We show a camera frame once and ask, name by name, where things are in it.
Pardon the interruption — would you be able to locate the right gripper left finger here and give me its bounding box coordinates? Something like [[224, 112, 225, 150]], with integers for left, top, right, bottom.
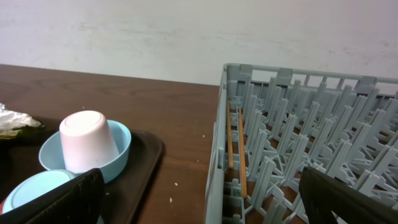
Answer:
[[0, 167, 106, 224]]

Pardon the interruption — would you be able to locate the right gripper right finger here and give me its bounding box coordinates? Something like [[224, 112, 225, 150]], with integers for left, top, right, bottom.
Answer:
[[299, 166, 397, 224]]

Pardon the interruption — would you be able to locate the light blue cup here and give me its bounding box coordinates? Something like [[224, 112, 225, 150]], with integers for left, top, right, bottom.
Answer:
[[1, 169, 105, 224]]

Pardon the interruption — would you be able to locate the white pink cup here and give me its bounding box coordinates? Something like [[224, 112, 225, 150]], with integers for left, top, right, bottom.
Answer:
[[59, 110, 119, 173]]

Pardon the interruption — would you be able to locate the white napkin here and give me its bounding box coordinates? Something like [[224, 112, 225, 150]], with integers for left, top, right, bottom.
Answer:
[[1, 103, 42, 131]]

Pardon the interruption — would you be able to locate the green yellow foil wrapper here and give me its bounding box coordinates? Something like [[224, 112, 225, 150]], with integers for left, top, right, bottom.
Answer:
[[1, 125, 45, 141]]

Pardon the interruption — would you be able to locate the grey dishwasher rack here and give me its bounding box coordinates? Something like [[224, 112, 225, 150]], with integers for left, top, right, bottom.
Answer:
[[204, 63, 397, 223]]

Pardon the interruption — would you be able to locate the brown serving tray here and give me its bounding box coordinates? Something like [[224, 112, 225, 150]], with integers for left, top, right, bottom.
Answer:
[[1, 118, 165, 223]]

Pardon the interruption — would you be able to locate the light blue bowl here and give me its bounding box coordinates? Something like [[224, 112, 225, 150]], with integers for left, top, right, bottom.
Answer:
[[39, 119, 132, 184]]

